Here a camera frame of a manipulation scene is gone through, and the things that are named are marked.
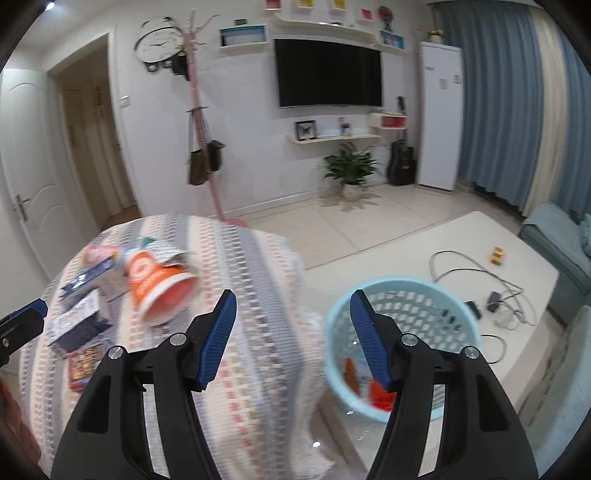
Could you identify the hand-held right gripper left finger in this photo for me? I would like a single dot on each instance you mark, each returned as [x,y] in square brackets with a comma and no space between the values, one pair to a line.
[216,344]

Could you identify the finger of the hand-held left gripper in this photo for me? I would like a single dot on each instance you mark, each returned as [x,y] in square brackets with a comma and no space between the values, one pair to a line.
[21,330]

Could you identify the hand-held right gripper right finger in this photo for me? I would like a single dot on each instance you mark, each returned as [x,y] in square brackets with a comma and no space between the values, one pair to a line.
[370,344]

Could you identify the light blue plastic basket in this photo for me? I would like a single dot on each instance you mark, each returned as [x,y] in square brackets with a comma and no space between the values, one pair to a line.
[415,300]

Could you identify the dark red printed packet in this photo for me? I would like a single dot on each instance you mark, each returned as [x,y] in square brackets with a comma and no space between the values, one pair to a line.
[83,367]

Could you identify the dark blue packet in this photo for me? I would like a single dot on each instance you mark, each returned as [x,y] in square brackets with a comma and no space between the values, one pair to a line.
[85,281]

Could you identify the orange paper cup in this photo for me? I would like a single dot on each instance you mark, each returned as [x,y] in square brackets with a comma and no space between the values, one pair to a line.
[154,286]

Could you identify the white blue wrapper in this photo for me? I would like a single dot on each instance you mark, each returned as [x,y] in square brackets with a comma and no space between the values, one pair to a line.
[168,253]

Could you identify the small black shoulder bag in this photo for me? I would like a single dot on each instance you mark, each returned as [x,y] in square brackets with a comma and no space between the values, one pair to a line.
[215,156]

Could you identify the orange wrapper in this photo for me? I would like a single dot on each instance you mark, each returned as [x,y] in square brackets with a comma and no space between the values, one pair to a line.
[352,374]

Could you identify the striped woven blanket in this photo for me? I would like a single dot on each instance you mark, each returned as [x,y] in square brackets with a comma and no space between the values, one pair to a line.
[263,281]

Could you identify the black small device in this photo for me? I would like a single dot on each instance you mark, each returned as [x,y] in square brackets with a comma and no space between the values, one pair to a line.
[473,309]

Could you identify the black charger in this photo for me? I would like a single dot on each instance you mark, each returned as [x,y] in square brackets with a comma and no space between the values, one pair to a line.
[495,301]

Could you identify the white power adapter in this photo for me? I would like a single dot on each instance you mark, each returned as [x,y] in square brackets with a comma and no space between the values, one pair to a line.
[508,319]

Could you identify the colourful puzzle cube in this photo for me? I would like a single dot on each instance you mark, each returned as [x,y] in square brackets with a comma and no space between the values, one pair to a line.
[497,256]

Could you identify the white panel door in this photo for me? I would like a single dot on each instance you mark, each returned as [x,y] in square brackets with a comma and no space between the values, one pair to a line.
[27,152]

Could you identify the brown tote bag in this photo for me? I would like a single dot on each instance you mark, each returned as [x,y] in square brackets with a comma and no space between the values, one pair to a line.
[198,166]

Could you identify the green potted plant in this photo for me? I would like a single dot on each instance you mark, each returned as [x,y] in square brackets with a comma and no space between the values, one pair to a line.
[351,166]

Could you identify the black acoustic guitar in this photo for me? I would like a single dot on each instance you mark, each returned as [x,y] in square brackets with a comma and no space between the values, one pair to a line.
[401,164]

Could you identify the inner room door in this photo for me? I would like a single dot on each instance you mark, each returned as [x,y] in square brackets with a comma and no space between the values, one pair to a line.
[90,152]

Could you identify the teal sofa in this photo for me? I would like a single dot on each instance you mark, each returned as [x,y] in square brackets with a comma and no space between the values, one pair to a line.
[549,240]

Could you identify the low white floating shelf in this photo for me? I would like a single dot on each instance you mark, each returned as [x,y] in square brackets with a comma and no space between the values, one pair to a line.
[332,138]

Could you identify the pen holder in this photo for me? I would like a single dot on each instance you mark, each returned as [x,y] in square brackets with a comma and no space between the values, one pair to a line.
[344,128]

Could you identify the red white box shelf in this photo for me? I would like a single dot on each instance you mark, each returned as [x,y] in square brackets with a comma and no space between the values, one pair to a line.
[390,122]

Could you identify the framed butterfly picture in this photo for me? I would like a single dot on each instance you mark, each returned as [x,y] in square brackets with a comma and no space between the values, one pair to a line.
[306,129]

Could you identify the teal cushion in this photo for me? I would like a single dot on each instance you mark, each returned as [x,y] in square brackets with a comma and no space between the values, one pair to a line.
[586,242]

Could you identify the small black figure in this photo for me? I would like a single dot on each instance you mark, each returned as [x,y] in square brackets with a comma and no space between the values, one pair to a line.
[401,106]

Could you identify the pink coat rack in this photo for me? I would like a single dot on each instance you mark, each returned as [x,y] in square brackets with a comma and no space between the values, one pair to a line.
[199,92]

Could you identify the blue curtain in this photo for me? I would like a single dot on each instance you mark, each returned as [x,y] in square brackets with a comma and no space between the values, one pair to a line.
[494,106]

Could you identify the black hanging bag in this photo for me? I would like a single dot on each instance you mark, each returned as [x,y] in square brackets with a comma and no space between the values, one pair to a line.
[180,67]

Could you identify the cream curtain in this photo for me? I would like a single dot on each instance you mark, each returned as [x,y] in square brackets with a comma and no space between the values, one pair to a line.
[547,115]

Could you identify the small blue box shelf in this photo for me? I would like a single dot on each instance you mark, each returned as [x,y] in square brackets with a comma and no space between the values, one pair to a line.
[391,39]

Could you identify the small flower pot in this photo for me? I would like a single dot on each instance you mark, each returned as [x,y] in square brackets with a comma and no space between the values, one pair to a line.
[435,36]

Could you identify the ceiling spot light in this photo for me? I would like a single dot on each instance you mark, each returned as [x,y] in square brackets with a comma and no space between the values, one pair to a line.
[50,4]

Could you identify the round red ornament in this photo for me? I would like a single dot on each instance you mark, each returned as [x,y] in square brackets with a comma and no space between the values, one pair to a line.
[385,14]

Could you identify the white light switch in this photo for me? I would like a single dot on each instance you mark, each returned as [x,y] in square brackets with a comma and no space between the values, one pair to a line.
[124,102]

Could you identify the wall-mounted black television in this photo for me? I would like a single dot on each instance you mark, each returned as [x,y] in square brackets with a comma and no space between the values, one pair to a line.
[328,74]

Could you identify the round wall clock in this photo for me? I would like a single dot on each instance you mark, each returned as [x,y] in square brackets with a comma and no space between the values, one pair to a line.
[159,44]

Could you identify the blue box wall shelf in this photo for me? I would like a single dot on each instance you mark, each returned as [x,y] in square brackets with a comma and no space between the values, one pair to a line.
[243,36]

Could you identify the curved white wall shelf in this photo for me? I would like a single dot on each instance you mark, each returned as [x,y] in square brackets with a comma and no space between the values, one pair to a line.
[323,24]

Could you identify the red cube wall shelf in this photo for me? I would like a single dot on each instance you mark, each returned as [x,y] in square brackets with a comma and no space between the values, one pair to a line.
[273,3]
[366,14]

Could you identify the yellow cube wall shelf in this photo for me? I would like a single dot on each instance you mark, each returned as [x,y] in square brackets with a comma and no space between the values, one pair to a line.
[305,3]
[338,4]

